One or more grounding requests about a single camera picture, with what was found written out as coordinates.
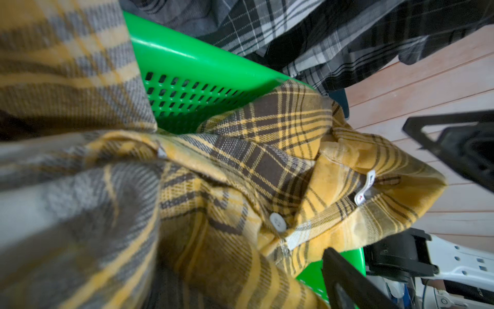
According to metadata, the yellow plaid shirt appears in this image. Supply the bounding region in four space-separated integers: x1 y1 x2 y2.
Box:
1 1 446 308

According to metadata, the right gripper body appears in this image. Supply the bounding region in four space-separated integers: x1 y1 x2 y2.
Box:
402 109 493 192

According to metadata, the green plastic basket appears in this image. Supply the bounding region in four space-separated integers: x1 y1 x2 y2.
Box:
124 13 359 308

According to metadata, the dark teal tray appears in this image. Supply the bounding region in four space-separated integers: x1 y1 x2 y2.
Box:
328 89 350 120

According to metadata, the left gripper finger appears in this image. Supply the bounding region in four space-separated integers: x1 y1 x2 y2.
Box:
322 248 398 309

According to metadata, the grey plaid shirt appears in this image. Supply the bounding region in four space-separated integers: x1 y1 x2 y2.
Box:
120 0 493 94

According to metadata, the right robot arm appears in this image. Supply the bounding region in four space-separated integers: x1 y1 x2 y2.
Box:
365 110 493 308

